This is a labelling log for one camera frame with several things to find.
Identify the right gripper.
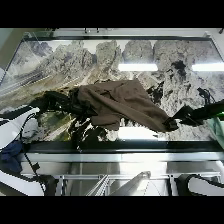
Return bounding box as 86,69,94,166
172,105,203,128

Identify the brown shirt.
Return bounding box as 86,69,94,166
75,78,175,133

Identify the green garment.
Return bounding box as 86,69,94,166
207,116,224,150

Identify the blue garment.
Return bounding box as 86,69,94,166
0,139,25,175

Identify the black cable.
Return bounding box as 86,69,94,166
19,113,47,196

